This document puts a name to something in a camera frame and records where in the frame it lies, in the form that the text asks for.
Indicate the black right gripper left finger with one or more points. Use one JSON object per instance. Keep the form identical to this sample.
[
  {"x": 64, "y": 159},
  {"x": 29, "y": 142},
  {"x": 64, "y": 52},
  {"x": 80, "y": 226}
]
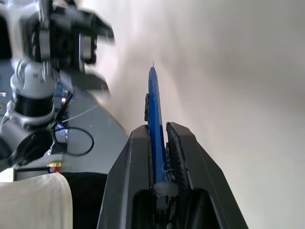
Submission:
[{"x": 121, "y": 181}]

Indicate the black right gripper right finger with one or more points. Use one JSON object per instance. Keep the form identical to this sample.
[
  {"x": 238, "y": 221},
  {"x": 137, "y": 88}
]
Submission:
[{"x": 202, "y": 176}]

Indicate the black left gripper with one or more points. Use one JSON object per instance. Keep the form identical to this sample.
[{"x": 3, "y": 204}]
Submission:
[{"x": 64, "y": 43}]

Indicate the blue utility cutter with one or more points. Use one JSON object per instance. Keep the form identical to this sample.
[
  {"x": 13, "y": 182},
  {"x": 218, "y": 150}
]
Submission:
[{"x": 156, "y": 114}]

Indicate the small colourful cube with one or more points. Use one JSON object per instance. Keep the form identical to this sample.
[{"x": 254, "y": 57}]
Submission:
[{"x": 55, "y": 167}]

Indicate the cream fabric cushion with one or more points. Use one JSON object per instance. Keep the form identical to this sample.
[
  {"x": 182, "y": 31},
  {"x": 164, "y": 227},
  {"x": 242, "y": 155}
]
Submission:
[{"x": 35, "y": 202}]

